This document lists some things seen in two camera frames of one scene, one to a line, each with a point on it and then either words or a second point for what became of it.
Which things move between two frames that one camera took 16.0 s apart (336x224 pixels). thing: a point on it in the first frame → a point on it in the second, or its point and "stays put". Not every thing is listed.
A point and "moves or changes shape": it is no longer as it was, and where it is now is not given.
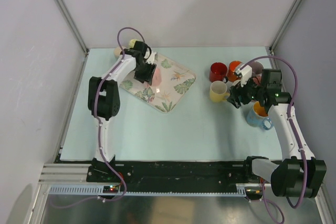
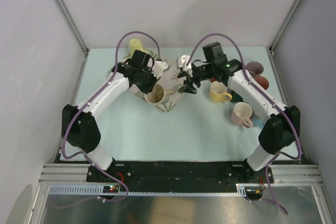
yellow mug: [217, 91] stays put
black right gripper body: [249, 92] → [202, 73]
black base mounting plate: [174, 176] stays put
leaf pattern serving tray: [175, 81] stays put
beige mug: [117, 51] → [156, 95]
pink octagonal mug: [157, 78] moves or changes shape
